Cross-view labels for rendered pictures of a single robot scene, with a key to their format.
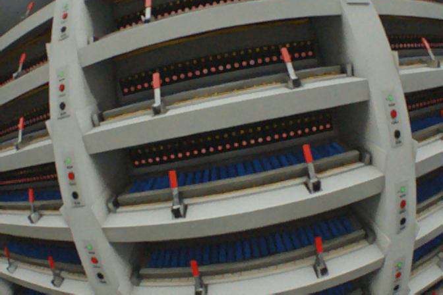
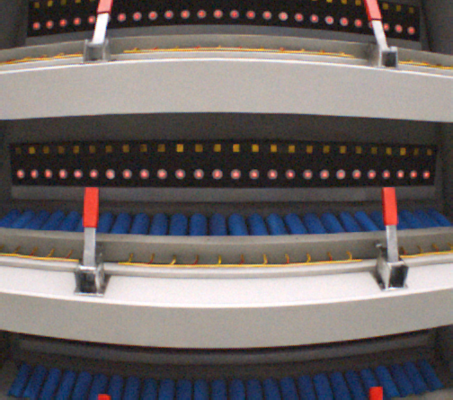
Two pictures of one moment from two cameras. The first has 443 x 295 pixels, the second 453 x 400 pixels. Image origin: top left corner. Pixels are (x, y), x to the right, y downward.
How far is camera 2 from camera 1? 0.08 m
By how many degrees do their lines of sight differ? 5
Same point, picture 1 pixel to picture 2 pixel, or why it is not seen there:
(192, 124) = (158, 92)
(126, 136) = (19, 96)
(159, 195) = (55, 244)
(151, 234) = (26, 317)
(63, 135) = not seen: outside the picture
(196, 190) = (133, 247)
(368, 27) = not seen: outside the picture
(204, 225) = (140, 321)
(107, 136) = not seen: outside the picture
